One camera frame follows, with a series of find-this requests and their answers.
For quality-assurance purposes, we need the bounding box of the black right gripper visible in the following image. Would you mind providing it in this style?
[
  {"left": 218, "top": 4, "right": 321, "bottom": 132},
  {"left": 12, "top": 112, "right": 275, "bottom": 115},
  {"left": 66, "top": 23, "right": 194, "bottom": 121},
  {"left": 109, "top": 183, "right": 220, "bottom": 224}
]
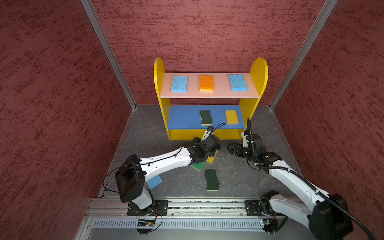
[{"left": 226, "top": 142, "right": 257, "bottom": 161}]

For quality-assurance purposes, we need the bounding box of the plain yellow foam sponge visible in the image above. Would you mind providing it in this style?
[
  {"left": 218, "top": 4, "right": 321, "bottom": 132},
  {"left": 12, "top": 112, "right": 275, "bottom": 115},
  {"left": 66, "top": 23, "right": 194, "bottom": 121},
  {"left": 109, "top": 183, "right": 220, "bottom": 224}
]
[{"left": 206, "top": 150, "right": 219, "bottom": 164}]

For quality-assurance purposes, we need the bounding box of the yellow foam sponge front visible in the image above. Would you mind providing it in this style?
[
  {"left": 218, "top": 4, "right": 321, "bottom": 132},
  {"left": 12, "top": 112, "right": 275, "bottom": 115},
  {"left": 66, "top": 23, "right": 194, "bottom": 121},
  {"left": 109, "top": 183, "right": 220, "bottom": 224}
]
[{"left": 225, "top": 110, "right": 239, "bottom": 125}]

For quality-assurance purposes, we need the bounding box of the dark green wavy sponge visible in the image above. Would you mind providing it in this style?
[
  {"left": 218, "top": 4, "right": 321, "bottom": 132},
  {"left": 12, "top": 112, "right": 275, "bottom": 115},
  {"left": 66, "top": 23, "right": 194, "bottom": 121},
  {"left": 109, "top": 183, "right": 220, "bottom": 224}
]
[
  {"left": 200, "top": 110, "right": 213, "bottom": 126},
  {"left": 205, "top": 170, "right": 220, "bottom": 192}
]

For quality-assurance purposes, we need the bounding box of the orange scourer yellow sponge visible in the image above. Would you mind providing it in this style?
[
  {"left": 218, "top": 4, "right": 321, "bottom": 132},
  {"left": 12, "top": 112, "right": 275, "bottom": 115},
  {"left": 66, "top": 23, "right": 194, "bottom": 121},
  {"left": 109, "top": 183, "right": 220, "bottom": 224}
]
[{"left": 200, "top": 75, "right": 214, "bottom": 93}]

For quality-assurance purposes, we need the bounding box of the blue cellulose sponge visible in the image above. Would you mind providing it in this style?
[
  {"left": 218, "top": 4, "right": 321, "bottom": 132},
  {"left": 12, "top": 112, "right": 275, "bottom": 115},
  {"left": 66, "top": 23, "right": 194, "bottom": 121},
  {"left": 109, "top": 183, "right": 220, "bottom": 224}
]
[
  {"left": 147, "top": 175, "right": 163, "bottom": 190},
  {"left": 171, "top": 76, "right": 188, "bottom": 93}
]

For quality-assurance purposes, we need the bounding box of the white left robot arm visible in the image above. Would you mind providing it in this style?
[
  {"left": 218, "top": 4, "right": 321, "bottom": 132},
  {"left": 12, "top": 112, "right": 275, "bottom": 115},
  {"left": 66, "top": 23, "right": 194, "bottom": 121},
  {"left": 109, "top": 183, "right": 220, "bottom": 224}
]
[{"left": 115, "top": 135, "right": 223, "bottom": 210}]

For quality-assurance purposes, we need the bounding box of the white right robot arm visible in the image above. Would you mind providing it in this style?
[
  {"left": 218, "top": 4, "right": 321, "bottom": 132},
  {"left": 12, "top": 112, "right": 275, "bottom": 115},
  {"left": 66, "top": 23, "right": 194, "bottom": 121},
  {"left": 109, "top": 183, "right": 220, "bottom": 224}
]
[{"left": 227, "top": 143, "right": 354, "bottom": 240}]

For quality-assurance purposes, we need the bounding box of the yellow shelf with coloured boards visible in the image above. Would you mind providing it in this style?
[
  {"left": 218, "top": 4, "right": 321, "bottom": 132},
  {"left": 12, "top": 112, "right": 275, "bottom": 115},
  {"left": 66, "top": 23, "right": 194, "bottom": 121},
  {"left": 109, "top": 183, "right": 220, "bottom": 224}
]
[{"left": 154, "top": 58, "right": 268, "bottom": 140}]

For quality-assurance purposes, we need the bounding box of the green scourer yellow sponge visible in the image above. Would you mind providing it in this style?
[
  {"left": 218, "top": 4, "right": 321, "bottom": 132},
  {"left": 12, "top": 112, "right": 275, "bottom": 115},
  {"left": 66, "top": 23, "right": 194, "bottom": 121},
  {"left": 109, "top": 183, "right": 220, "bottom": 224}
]
[{"left": 191, "top": 162, "right": 205, "bottom": 172}]

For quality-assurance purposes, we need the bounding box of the right circuit board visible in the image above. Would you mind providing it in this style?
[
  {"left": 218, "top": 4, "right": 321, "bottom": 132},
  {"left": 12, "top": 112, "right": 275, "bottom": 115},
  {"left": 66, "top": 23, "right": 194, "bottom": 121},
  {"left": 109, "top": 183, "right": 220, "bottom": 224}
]
[{"left": 263, "top": 220, "right": 274, "bottom": 232}]

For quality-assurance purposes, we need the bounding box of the circuit board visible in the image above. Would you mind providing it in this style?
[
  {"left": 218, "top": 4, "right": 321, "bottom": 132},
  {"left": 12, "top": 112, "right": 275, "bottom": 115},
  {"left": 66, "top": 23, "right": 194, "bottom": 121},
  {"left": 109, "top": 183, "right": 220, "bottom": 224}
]
[
  {"left": 263, "top": 220, "right": 274, "bottom": 232},
  {"left": 137, "top": 219, "right": 157, "bottom": 228}
]

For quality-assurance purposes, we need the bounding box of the left circuit board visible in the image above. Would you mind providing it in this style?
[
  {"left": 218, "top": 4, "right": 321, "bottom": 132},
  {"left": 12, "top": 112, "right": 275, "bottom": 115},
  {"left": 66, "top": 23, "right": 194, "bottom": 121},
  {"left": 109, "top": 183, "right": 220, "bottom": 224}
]
[{"left": 137, "top": 219, "right": 157, "bottom": 228}]

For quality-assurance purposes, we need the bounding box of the aluminium corner profile right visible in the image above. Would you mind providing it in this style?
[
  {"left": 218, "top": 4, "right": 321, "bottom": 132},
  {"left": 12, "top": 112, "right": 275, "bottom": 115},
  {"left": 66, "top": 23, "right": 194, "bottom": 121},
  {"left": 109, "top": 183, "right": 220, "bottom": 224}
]
[{"left": 269, "top": 0, "right": 338, "bottom": 112}]

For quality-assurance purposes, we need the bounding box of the aluminium corner profile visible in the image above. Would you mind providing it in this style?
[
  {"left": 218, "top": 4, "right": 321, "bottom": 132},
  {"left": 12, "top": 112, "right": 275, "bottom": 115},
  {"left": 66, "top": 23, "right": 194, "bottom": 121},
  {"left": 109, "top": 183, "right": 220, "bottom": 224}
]
[
  {"left": 81, "top": 0, "right": 137, "bottom": 110},
  {"left": 269, "top": 0, "right": 338, "bottom": 112}
]

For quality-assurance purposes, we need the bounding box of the aluminium corner profile left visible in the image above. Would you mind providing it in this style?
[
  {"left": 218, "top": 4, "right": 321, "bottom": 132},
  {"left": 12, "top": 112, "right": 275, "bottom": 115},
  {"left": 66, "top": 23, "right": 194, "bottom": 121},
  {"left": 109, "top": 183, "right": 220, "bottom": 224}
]
[{"left": 81, "top": 0, "right": 137, "bottom": 110}]

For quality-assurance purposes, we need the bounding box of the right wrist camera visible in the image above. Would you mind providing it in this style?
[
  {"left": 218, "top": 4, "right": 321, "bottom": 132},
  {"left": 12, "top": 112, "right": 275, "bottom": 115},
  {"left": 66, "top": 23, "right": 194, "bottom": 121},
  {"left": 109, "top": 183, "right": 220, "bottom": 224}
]
[{"left": 241, "top": 131, "right": 265, "bottom": 149}]

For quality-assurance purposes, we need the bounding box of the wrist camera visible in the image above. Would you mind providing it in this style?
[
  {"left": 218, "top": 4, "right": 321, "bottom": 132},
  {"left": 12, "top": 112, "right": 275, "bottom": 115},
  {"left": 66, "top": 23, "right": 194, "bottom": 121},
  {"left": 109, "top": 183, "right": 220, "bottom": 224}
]
[
  {"left": 241, "top": 131, "right": 265, "bottom": 149},
  {"left": 205, "top": 126, "right": 215, "bottom": 137}
]

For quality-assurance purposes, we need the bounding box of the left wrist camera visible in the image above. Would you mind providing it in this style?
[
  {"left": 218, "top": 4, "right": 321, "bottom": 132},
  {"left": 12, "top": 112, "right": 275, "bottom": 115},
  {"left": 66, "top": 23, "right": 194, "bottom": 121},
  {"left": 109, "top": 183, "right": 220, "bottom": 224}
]
[{"left": 205, "top": 126, "right": 215, "bottom": 137}]

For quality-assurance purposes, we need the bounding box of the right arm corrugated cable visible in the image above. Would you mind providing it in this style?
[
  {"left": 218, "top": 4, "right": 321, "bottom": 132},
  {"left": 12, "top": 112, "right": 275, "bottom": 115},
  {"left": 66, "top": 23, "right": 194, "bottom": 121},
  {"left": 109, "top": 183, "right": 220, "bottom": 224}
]
[{"left": 245, "top": 117, "right": 376, "bottom": 240}]

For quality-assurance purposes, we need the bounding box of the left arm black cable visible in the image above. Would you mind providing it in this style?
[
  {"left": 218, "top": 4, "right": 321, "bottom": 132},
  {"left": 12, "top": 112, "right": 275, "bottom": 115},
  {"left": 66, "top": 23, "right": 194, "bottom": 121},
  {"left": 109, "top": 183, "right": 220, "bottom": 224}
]
[{"left": 209, "top": 122, "right": 227, "bottom": 133}]

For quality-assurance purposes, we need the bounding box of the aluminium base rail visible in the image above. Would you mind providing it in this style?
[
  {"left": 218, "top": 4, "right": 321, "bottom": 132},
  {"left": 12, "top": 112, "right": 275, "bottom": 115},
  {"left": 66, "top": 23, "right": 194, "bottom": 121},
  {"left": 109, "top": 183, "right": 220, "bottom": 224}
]
[{"left": 86, "top": 197, "right": 262, "bottom": 218}]

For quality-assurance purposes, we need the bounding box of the perforated cable duct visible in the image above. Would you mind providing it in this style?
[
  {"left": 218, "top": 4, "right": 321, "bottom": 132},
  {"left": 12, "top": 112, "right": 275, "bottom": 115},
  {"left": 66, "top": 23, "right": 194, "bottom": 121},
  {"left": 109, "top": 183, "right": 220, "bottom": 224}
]
[{"left": 92, "top": 218, "right": 265, "bottom": 232}]

